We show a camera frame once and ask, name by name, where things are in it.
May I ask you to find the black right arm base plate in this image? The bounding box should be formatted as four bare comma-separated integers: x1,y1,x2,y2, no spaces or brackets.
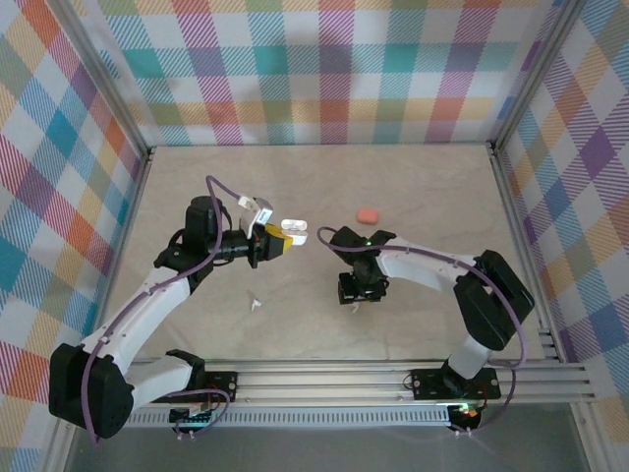
410,368,502,400

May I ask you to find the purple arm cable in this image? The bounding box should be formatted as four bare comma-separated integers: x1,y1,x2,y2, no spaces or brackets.
316,225,531,437
78,175,257,446

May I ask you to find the white earbud charging case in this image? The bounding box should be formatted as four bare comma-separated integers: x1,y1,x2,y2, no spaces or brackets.
279,218,310,247

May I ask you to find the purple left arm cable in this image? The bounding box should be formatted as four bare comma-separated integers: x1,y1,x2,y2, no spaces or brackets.
78,175,257,446

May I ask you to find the aluminium frame corner post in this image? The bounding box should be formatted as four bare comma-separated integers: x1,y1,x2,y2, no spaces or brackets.
48,0,154,166
488,0,590,153

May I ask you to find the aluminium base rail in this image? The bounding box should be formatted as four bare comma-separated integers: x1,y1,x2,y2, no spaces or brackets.
51,361,599,407

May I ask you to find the green circuit board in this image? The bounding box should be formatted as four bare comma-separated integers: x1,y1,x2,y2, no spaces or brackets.
169,406,218,427

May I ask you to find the slotted grey cable duct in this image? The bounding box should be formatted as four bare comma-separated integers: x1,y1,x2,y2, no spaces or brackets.
78,406,453,427

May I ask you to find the aluminium frame side rail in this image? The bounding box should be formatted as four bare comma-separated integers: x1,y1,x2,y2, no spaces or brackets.
488,145,566,363
46,147,156,472

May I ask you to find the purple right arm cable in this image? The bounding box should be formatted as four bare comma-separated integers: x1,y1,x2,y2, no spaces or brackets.
316,225,531,437

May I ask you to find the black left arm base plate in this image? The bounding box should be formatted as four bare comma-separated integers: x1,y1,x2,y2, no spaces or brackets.
148,371,240,403

